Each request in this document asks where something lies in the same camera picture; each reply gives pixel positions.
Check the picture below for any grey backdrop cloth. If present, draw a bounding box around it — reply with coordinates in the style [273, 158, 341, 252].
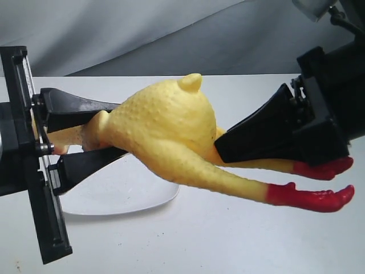
[1, 1, 353, 76]

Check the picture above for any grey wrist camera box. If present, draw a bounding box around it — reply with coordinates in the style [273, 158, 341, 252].
[291, 0, 338, 22]

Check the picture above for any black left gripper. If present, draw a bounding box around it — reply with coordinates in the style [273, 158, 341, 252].
[1, 46, 128, 264]

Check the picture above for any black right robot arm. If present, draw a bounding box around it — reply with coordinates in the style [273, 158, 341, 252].
[214, 1, 364, 166]

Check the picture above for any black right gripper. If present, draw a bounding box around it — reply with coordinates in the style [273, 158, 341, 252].
[214, 45, 364, 166]

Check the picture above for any white square plate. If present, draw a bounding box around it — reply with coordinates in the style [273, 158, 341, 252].
[60, 154, 180, 216]

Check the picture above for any yellow rubber chicken toy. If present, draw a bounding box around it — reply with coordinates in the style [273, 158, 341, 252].
[47, 73, 355, 213]

